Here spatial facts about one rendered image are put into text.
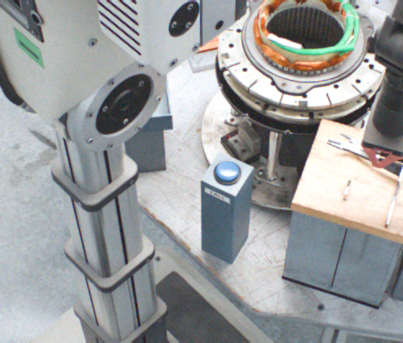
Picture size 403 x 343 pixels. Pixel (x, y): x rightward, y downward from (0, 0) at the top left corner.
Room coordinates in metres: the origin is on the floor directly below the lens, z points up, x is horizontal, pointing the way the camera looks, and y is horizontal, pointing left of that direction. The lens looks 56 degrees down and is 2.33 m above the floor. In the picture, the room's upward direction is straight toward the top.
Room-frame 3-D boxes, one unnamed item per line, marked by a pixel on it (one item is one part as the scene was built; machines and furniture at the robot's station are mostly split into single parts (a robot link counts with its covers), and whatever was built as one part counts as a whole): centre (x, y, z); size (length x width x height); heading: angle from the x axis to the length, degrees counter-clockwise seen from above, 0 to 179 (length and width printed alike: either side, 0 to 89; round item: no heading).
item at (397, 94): (0.80, -0.29, 1.36); 0.07 x 0.06 x 0.07; 133
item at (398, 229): (0.84, -0.27, 1.05); 0.20 x 0.19 x 0.02; 70
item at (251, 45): (1.12, -0.19, 1.05); 0.22 x 0.22 x 0.12
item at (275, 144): (1.00, -0.14, 0.91); 0.02 x 0.02 x 0.21
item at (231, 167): (0.86, -0.04, 1.04); 0.04 x 0.04 x 0.01
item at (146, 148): (1.08, 0.12, 0.92); 0.25 x 0.11 x 0.28; 7
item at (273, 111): (0.98, -0.15, 1.06); 0.08 x 0.02 x 0.01; 75
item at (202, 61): (1.37, -0.02, 0.79); 0.12 x 0.09 x 0.02; 106
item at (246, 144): (1.07, -0.09, 0.85); 0.06 x 0.04 x 0.05; 31
